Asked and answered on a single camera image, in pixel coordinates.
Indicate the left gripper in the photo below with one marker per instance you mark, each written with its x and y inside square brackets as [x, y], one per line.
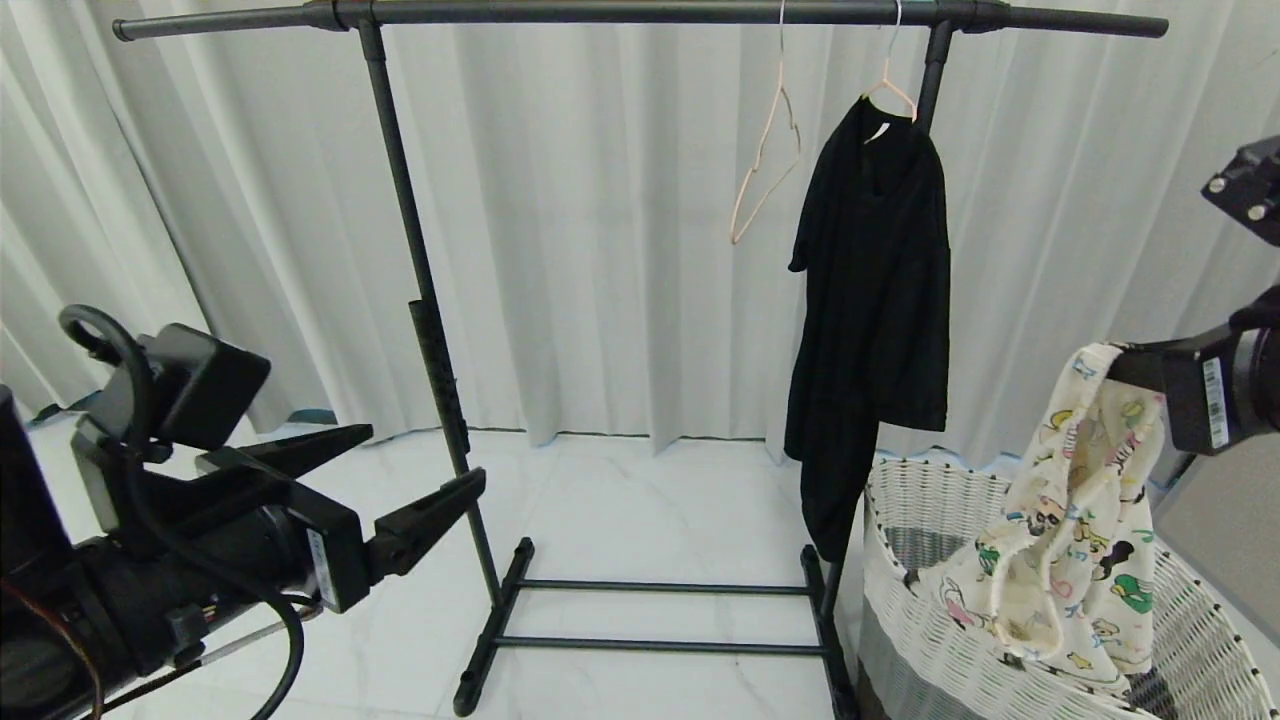
[250, 550]

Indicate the black short-sleeved shirt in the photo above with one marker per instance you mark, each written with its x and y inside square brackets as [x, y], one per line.
[870, 300]

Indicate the cream printed garment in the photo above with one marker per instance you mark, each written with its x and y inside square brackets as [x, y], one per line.
[1080, 520]

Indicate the white curtain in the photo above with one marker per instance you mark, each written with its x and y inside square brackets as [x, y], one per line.
[600, 250]

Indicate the pink clothes hanger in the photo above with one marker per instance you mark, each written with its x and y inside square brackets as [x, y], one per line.
[781, 40]
[888, 70]

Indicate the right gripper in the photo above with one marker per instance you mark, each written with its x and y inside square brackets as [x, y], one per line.
[1190, 400]

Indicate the white laundry basket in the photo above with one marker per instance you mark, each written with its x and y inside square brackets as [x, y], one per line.
[920, 650]

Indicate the black clothes rack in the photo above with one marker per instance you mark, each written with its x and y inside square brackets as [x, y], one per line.
[440, 380]

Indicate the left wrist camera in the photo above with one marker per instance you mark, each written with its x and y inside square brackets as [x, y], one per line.
[190, 385]

